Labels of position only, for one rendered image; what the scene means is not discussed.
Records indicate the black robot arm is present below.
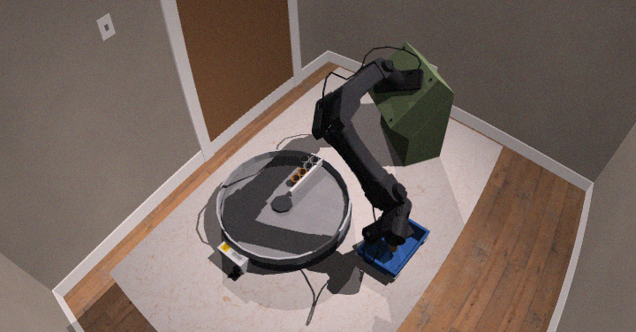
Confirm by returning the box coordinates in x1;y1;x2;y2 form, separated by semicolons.
312;57;424;245

